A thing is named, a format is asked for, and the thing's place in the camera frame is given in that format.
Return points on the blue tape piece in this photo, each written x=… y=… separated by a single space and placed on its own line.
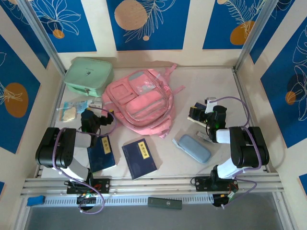
x=36 y=200

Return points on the clear plastic supply bag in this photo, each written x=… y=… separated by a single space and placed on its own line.
x=70 y=111

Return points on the pink backpack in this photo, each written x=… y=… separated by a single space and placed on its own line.
x=144 y=105

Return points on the large blue book yellow label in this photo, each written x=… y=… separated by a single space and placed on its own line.
x=139 y=160

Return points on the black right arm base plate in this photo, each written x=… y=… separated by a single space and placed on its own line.
x=201 y=184

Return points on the blue book with line drawing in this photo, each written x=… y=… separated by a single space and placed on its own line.
x=198 y=105

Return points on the mint green storage case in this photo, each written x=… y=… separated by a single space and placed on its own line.
x=88 y=74

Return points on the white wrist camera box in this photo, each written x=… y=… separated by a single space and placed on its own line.
x=96 y=104
x=211 y=103

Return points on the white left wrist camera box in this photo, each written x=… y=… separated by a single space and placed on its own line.
x=96 y=104

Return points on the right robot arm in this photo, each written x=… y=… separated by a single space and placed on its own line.
x=249 y=148

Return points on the aluminium table side rail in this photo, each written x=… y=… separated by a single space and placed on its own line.
x=51 y=121
x=238 y=76

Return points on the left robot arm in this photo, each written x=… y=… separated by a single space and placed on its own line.
x=60 y=148

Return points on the small blue book yellow label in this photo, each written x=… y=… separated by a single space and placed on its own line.
x=102 y=155

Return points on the aluminium frame rail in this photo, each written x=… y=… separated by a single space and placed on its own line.
x=153 y=183

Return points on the aluminium corner post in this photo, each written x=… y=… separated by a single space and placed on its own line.
x=256 y=33
x=40 y=33

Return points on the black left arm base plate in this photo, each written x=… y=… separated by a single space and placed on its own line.
x=105 y=185

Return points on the grey-blue pencil case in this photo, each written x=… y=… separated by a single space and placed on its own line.
x=195 y=148

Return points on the dark green remote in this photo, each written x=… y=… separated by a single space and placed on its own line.
x=165 y=203

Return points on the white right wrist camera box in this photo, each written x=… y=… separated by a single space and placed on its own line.
x=211 y=103

